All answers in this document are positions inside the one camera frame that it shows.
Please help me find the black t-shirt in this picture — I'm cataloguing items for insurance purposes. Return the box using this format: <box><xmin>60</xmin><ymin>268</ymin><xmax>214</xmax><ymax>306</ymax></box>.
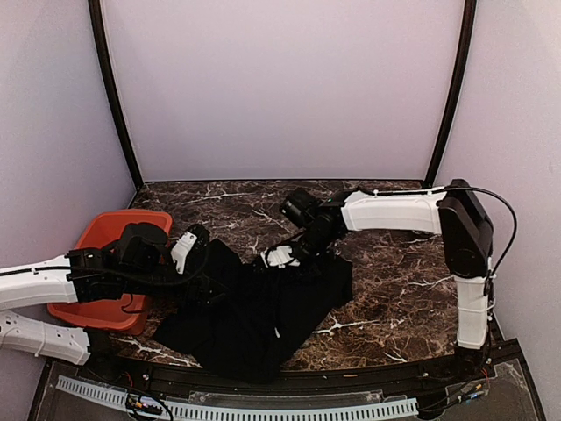
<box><xmin>152</xmin><ymin>239</ymin><xmax>353</xmax><ymax>384</ymax></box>

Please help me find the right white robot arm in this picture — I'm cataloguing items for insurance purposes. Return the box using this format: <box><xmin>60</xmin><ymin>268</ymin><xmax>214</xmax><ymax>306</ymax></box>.
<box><xmin>261</xmin><ymin>179</ymin><xmax>502</xmax><ymax>381</ymax></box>

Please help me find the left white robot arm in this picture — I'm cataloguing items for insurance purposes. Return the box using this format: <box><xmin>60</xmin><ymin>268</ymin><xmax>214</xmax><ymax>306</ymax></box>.
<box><xmin>1</xmin><ymin>223</ymin><xmax>210</xmax><ymax>382</ymax></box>

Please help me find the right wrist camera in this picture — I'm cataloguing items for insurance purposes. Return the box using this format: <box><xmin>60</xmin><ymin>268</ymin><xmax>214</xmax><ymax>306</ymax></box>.
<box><xmin>260</xmin><ymin>245</ymin><xmax>300</xmax><ymax>268</ymax></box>

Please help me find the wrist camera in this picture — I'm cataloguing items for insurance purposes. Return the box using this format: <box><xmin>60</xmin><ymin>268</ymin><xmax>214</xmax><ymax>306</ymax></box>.
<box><xmin>260</xmin><ymin>245</ymin><xmax>300</xmax><ymax>268</ymax></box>
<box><xmin>170</xmin><ymin>224</ymin><xmax>209</xmax><ymax>275</ymax></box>

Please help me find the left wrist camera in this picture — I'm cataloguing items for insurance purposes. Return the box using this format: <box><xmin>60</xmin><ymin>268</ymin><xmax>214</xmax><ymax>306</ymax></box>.
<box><xmin>170</xmin><ymin>224</ymin><xmax>209</xmax><ymax>275</ymax></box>

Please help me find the black front rail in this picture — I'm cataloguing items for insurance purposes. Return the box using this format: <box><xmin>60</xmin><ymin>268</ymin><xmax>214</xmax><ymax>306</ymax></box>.
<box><xmin>81</xmin><ymin>357</ymin><xmax>484</xmax><ymax>396</ymax></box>

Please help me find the white slotted cable duct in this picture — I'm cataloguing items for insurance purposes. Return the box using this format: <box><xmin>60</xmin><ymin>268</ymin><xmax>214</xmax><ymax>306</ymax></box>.
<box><xmin>56</xmin><ymin>375</ymin><xmax>419</xmax><ymax>420</ymax></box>

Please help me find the right black frame post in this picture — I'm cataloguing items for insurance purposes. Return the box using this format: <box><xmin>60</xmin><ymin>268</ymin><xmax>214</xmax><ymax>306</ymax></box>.
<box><xmin>423</xmin><ymin>0</ymin><xmax>477</xmax><ymax>188</ymax></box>

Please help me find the black frame post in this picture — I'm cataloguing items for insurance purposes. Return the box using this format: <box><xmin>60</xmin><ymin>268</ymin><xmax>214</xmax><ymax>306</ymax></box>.
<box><xmin>423</xmin><ymin>0</ymin><xmax>477</xmax><ymax>188</ymax></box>
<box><xmin>88</xmin><ymin>0</ymin><xmax>145</xmax><ymax>191</ymax></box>

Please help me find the left black frame post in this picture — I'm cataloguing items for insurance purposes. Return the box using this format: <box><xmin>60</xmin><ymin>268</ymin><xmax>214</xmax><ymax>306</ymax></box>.
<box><xmin>88</xmin><ymin>0</ymin><xmax>145</xmax><ymax>191</ymax></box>

